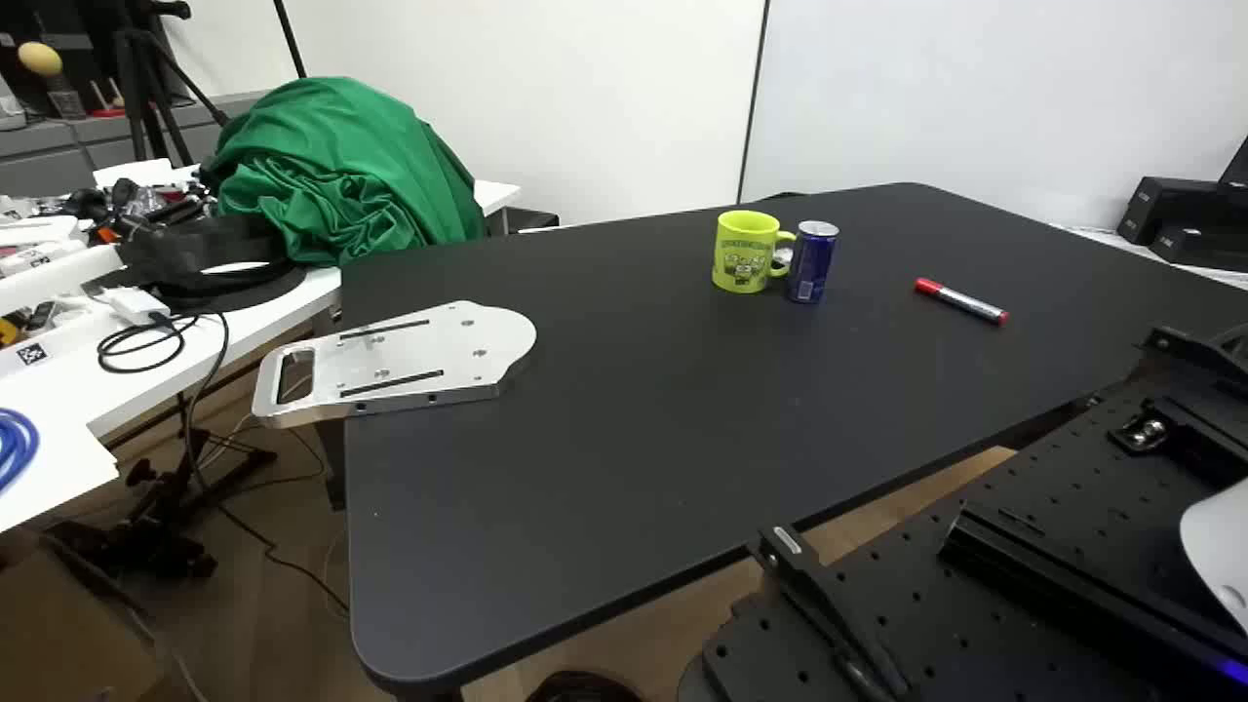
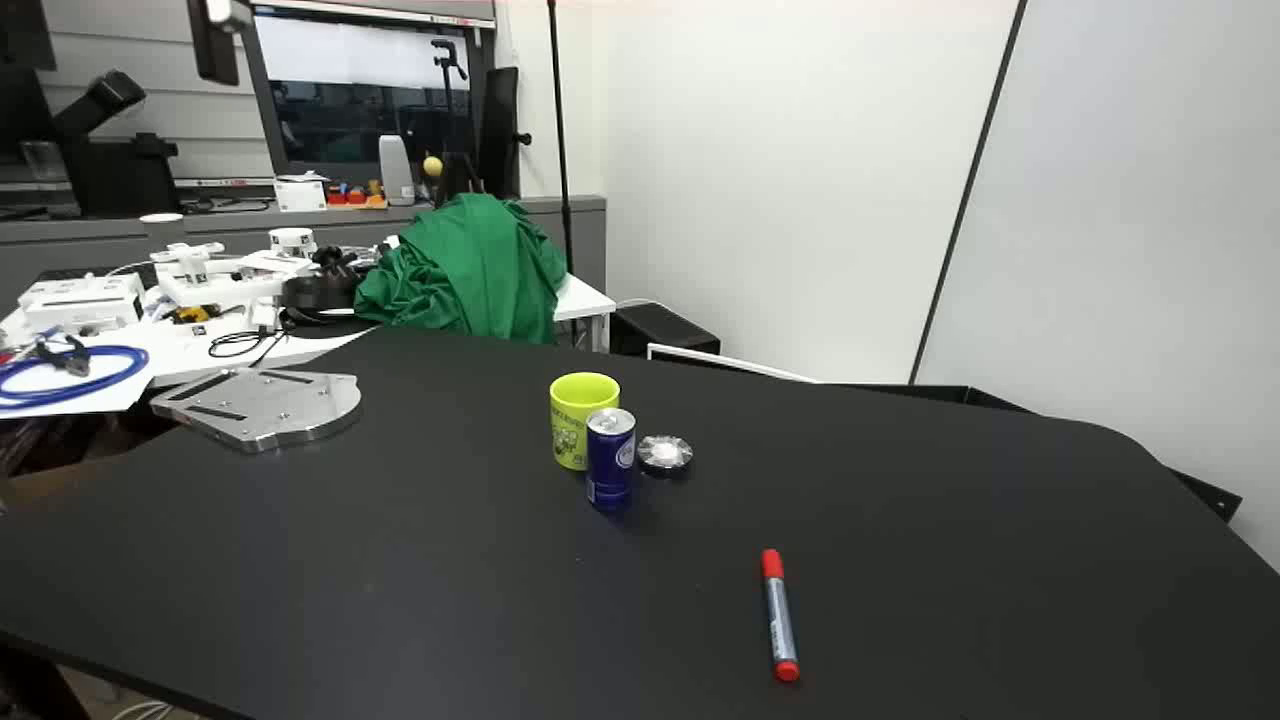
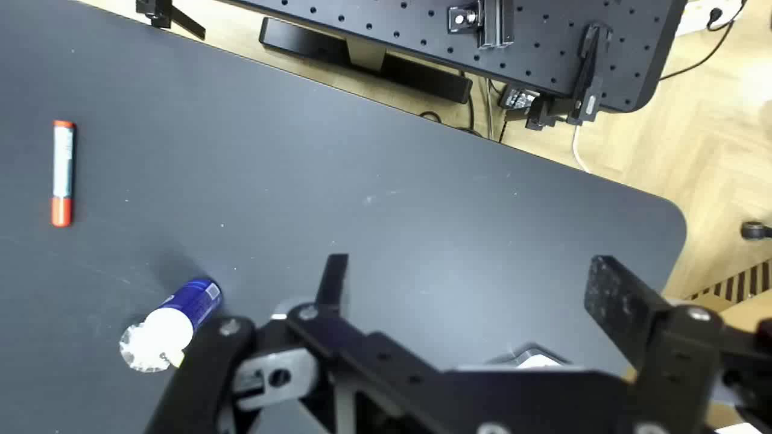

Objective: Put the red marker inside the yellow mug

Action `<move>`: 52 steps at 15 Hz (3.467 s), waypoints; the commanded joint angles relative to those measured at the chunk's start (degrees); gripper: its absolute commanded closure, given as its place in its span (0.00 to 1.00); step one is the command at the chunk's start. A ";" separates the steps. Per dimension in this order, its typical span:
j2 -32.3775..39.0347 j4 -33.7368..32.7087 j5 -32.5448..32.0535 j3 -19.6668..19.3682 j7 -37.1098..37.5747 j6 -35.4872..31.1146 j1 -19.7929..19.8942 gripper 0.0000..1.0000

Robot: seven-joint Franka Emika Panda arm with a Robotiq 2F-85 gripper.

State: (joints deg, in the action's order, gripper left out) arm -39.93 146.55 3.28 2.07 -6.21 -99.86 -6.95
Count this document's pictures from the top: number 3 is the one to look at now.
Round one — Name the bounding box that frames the black clamp on breadboard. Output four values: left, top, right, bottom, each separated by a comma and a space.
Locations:
524, 21, 616, 131

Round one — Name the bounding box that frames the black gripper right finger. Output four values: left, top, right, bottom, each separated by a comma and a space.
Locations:
584, 252, 772, 434

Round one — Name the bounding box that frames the black tripod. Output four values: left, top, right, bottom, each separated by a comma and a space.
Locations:
132, 0, 207, 44

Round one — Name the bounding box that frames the black perforated breadboard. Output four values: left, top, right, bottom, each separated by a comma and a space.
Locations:
225, 0, 691, 116

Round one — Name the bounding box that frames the black floor cable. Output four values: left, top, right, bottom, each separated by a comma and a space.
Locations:
658, 0, 753, 81

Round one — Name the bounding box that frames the blue drink can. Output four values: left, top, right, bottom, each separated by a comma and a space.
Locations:
118, 275, 227, 375

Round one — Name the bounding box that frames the red marker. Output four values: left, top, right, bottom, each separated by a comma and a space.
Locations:
51, 118, 78, 231

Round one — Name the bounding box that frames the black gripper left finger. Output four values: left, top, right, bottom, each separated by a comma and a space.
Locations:
142, 251, 445, 434

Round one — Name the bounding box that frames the white floor cable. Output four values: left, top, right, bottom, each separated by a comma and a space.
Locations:
570, 120, 598, 175

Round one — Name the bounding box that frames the black rail mount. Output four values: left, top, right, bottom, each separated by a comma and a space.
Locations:
445, 0, 516, 51

